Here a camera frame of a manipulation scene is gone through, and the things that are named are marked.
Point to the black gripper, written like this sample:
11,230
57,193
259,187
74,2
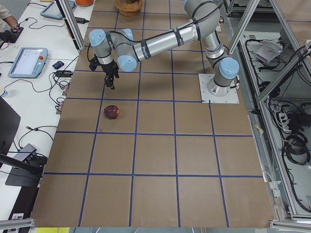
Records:
109,67

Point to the aluminium frame post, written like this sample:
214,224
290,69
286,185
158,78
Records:
71,24

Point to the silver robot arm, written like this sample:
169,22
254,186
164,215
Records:
117,50

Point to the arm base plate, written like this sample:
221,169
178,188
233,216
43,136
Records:
212,93

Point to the near blue teach pendant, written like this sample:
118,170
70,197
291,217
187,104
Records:
29,63

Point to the orange bucket with grey lid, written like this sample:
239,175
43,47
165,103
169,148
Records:
84,3

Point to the far blue teach pendant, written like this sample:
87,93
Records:
58,9

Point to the blue teach pendant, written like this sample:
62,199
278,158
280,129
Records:
29,63
58,9

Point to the dark red apple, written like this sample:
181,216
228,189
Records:
111,112

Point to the black monitor stand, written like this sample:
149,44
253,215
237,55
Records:
26,165

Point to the woven wicker basket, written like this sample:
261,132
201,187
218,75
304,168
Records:
128,7

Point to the black power adapter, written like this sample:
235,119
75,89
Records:
81,20

